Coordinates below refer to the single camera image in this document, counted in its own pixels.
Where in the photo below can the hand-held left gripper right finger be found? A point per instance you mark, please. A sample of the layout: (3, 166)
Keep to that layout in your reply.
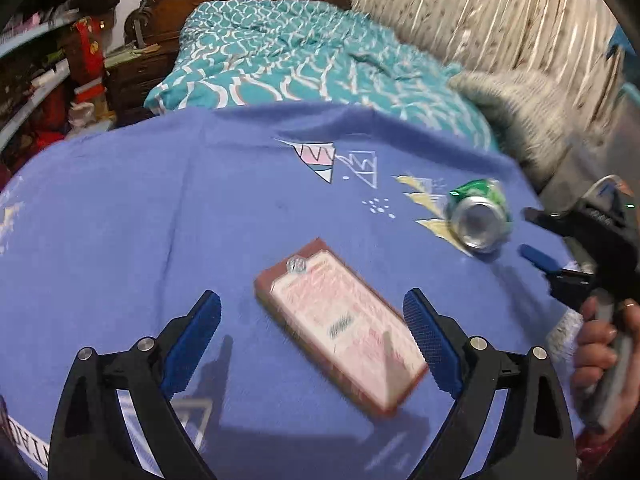
(432, 345)

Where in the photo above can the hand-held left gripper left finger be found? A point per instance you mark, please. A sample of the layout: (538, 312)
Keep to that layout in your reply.
(195, 340)

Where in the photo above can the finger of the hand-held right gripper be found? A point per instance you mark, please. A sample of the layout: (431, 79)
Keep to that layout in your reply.
(537, 257)
(550, 222)

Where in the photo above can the crushed green can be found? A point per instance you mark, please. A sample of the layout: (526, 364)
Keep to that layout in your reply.
(480, 220)

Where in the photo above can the red-brown carton box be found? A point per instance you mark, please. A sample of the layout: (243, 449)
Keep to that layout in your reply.
(340, 320)

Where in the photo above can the person's right hand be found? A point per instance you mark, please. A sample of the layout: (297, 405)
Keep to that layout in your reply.
(592, 350)

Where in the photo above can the grey patterned pillow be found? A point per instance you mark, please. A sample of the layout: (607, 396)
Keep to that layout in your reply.
(515, 110)

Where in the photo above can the blue printed blanket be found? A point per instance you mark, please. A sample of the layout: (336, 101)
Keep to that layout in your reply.
(150, 210)

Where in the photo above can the person's patterned clothing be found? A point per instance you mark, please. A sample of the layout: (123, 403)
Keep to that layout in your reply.
(600, 452)

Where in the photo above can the beige leaf-print curtain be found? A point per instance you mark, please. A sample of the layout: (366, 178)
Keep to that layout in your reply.
(475, 10)

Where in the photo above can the dark wooden nightstand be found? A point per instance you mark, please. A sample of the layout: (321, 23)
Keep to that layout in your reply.
(135, 80)

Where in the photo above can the teal patterned quilt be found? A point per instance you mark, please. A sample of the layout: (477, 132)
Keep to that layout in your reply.
(300, 55)

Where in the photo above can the red gift box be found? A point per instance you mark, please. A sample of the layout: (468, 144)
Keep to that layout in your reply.
(87, 55)

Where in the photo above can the cluttered wall shelf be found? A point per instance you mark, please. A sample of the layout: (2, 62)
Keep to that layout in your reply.
(35, 75)

